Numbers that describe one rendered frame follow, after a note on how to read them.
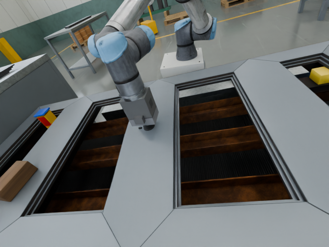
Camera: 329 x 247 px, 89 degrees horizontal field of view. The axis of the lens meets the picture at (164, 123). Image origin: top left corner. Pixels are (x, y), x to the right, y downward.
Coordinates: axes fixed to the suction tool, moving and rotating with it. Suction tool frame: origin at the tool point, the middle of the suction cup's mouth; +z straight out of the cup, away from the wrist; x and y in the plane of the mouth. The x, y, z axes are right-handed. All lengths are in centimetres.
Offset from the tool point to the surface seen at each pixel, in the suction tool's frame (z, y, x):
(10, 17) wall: -89, -943, 804
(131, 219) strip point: -0.3, 2.9, -29.8
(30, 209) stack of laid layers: 0.8, -31.5, -29.6
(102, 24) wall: 73, -559, 968
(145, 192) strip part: -0.3, 4.6, -23.4
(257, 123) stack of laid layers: 1.5, 35.0, 0.2
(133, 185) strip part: -0.4, 0.7, -21.7
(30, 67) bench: -19, -87, 45
